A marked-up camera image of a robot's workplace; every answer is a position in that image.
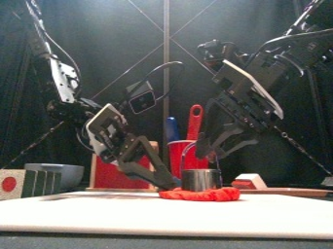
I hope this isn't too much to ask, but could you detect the red plastic cup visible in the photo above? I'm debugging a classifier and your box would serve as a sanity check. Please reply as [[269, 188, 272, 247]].
[[166, 139, 211, 181]]

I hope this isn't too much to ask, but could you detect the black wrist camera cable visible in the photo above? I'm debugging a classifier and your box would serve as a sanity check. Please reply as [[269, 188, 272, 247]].
[[142, 60, 186, 102]]

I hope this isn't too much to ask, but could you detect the red box with wooden frame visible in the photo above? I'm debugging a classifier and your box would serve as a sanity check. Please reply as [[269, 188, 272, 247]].
[[88, 140, 161, 191]]

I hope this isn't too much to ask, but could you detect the white cutting board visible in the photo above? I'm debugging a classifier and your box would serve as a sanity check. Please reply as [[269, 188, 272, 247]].
[[0, 190, 333, 241]]

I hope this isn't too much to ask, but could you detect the white and red wedge block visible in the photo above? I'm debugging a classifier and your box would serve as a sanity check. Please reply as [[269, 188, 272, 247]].
[[230, 173, 269, 190]]

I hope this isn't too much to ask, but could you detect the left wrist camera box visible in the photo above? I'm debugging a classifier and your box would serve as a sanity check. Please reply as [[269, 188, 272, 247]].
[[124, 81, 158, 115]]

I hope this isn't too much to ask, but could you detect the red spatula handle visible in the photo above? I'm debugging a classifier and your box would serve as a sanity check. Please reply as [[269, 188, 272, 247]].
[[186, 104, 206, 141]]

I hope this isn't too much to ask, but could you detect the round metal cutter with handle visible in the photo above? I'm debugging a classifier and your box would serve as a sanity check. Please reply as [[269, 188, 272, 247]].
[[179, 140, 225, 193]]

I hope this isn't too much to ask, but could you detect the vertical metal pole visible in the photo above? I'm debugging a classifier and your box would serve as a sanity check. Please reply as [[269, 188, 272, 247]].
[[162, 0, 171, 163]]

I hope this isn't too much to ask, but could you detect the blue utensil handle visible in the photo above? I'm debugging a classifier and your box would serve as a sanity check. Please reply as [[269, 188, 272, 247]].
[[166, 116, 181, 143]]

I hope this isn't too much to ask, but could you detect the red crumpled cloth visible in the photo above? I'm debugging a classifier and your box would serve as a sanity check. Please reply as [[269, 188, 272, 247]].
[[158, 186, 242, 202]]

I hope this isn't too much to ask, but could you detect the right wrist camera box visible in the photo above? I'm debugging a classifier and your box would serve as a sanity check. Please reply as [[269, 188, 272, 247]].
[[197, 39, 251, 71]]

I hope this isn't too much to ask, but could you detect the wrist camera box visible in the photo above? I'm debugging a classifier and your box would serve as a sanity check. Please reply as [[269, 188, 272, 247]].
[[124, 81, 158, 115], [197, 39, 251, 71]]

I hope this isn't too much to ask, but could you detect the white block with red dot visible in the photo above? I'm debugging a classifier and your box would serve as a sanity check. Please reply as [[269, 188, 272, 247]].
[[0, 168, 63, 201]]

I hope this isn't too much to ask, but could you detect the flat wooden tray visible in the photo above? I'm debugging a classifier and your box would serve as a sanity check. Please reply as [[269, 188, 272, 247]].
[[238, 186, 333, 198]]

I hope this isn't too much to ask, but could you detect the grey bowl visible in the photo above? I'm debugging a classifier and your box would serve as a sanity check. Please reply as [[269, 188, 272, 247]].
[[24, 162, 86, 191]]

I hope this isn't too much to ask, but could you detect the thin diagonal brace wire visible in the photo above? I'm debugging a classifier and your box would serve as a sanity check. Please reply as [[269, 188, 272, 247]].
[[124, 0, 333, 177], [0, 0, 218, 170]]

